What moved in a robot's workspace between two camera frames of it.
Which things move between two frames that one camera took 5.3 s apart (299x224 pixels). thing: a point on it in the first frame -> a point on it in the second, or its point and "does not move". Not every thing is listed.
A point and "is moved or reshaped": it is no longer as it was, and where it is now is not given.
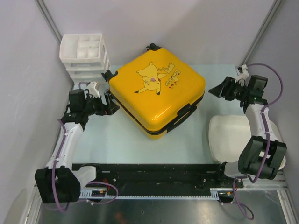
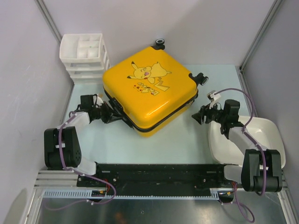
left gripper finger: [112, 108] -> [123, 117]
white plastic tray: [228, 134] does not move
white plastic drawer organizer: [85, 56] does not move
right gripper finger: [217, 90] -> [198, 116]
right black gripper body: [237, 93] -> [213, 114]
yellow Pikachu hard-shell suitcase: [155, 91] is moved or reshaped
